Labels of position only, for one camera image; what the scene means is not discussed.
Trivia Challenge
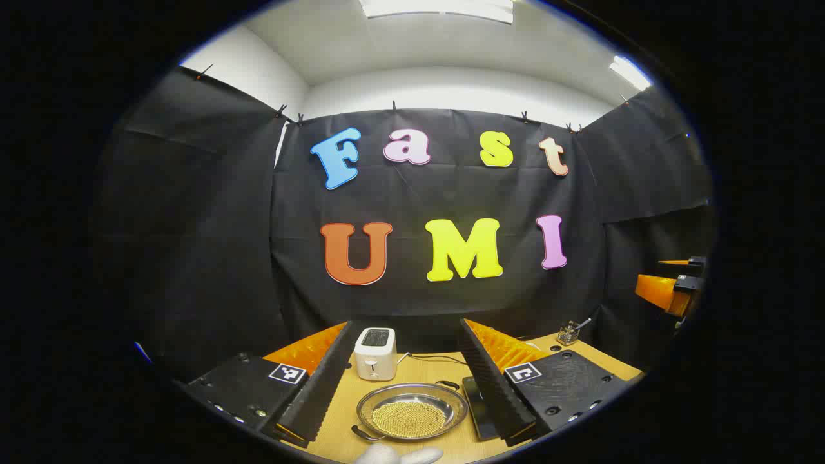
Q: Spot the black power cable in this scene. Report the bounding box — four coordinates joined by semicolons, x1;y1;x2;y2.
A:
411;353;476;367

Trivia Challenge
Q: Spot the white toaster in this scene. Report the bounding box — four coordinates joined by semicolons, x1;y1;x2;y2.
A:
353;327;398;382

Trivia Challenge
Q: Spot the black induction cooktop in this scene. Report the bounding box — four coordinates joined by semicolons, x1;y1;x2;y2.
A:
462;376;510;442

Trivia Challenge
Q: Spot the steel pot with black handles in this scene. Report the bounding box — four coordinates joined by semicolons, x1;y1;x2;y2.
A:
351;380;469;443

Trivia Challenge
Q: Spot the ceiling light panel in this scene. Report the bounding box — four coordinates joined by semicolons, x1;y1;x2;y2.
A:
359;0;515;25
609;55;653;92

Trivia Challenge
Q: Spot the black backdrop cloth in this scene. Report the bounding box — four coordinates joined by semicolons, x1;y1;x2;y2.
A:
90;64;716;387

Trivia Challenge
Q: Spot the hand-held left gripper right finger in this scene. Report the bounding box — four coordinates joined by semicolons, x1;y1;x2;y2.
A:
459;318;636;447

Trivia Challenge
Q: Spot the heap of yellow soybeans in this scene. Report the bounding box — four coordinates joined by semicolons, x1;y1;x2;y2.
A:
372;401;447;439

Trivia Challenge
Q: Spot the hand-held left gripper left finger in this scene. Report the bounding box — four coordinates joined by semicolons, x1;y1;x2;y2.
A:
180;321;359;449

